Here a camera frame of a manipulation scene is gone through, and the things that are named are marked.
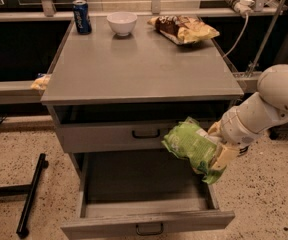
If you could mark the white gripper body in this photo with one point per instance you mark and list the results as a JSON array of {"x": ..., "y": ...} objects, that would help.
[{"x": 234, "y": 128}]

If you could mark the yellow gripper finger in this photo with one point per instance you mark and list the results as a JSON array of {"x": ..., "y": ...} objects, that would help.
[
  {"x": 215, "y": 129},
  {"x": 225, "y": 153}
]

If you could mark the green rice chip bag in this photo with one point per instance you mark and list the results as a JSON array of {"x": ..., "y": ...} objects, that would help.
[{"x": 189, "y": 141}]

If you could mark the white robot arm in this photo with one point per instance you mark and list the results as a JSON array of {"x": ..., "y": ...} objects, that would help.
[{"x": 268, "y": 106}]

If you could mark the yellow brown chip bag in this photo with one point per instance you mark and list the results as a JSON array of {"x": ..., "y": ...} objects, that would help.
[{"x": 183, "y": 30}]

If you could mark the grey upper drawer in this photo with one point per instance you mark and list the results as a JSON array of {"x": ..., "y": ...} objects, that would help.
[{"x": 113, "y": 136}]

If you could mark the grey drawer cabinet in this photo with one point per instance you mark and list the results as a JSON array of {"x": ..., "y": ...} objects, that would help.
[{"x": 100, "y": 78}]

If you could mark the grey open middle drawer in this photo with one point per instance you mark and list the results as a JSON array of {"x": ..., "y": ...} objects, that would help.
[{"x": 144, "y": 193}]

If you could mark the white bowl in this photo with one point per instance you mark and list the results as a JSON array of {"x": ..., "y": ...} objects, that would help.
[{"x": 122, "y": 23}]

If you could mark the blue soda can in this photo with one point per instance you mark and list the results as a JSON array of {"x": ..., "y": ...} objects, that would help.
[{"x": 81, "y": 17}]

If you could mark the black floor stand bar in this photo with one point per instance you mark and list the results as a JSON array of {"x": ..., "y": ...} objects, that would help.
[{"x": 29, "y": 190}]

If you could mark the grey metal rail frame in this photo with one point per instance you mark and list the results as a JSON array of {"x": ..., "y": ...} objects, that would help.
[{"x": 20, "y": 92}]

